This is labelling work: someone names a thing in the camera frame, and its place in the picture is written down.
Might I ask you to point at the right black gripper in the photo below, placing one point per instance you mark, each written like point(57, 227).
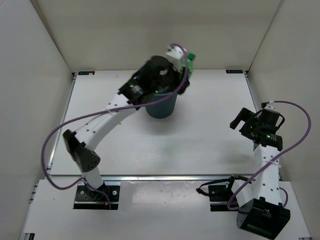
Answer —
point(246, 116)

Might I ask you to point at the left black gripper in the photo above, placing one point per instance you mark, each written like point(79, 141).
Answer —
point(175, 74)

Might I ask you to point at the green soda bottle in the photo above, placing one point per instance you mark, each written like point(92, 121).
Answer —
point(190, 62)

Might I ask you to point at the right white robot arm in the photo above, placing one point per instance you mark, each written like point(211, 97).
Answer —
point(260, 208)

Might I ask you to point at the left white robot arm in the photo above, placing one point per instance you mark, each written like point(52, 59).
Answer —
point(82, 142)

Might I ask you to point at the dark green plastic bin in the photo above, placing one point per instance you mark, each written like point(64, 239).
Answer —
point(163, 109)

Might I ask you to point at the right black table label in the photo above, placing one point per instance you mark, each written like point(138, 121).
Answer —
point(234, 71)

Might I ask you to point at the black table label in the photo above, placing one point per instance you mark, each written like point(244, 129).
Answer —
point(234, 71)
point(86, 73)

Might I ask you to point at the left black table label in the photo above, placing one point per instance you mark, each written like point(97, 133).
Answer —
point(86, 73)

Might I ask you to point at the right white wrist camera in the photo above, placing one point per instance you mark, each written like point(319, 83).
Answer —
point(268, 105)

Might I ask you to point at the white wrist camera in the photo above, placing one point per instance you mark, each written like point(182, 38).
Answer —
point(175, 55)
point(268, 105)

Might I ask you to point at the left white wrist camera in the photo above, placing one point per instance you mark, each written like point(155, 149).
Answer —
point(175, 55)

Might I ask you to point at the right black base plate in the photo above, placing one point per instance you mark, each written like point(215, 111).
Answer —
point(219, 195)

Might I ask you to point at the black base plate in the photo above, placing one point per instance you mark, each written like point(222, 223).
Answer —
point(86, 199)
point(219, 195)

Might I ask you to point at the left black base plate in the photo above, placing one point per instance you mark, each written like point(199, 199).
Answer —
point(86, 199)

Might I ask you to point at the aluminium table rail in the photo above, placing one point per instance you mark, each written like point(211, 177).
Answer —
point(166, 178)

